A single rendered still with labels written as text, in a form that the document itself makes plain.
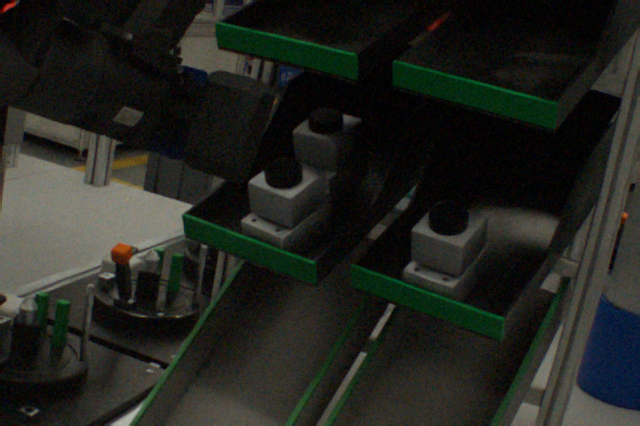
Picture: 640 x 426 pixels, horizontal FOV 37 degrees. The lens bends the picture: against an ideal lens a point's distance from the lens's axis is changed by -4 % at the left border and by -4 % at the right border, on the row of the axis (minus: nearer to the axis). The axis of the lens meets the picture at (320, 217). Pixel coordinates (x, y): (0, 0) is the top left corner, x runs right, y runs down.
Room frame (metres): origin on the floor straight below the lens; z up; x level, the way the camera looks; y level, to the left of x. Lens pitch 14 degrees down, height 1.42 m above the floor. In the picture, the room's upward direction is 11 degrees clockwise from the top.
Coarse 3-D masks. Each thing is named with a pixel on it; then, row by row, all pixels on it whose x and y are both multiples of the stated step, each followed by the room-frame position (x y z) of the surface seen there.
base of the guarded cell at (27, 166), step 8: (24, 160) 2.23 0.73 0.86; (32, 160) 2.24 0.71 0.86; (40, 160) 2.26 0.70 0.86; (8, 168) 2.12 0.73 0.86; (16, 168) 2.14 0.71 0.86; (24, 168) 2.15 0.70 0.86; (32, 168) 2.17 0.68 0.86; (40, 168) 2.18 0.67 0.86; (48, 168) 2.20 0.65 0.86; (56, 168) 2.21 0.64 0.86; (8, 176) 2.06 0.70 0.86; (16, 176) 2.07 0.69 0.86; (24, 176) 2.09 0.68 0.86
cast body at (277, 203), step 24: (264, 168) 0.75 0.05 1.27; (288, 168) 0.75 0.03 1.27; (312, 168) 0.77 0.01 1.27; (264, 192) 0.74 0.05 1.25; (288, 192) 0.74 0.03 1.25; (312, 192) 0.75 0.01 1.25; (264, 216) 0.75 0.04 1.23; (288, 216) 0.74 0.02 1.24; (312, 216) 0.76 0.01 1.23; (264, 240) 0.74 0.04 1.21; (288, 240) 0.74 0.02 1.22; (312, 240) 0.77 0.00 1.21
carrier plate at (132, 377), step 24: (72, 336) 1.03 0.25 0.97; (96, 360) 0.98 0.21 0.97; (120, 360) 0.99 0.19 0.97; (96, 384) 0.92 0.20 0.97; (120, 384) 0.93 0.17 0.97; (144, 384) 0.94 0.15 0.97; (0, 408) 0.82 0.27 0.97; (48, 408) 0.84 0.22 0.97; (72, 408) 0.85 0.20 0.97; (96, 408) 0.86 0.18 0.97; (120, 408) 0.88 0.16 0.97
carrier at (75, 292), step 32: (160, 256) 1.20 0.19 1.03; (64, 288) 1.17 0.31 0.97; (96, 288) 1.14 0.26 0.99; (160, 288) 1.19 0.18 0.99; (96, 320) 1.09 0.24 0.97; (128, 320) 1.09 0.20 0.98; (160, 320) 1.09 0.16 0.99; (192, 320) 1.13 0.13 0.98; (128, 352) 1.03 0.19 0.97; (160, 352) 1.04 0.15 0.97
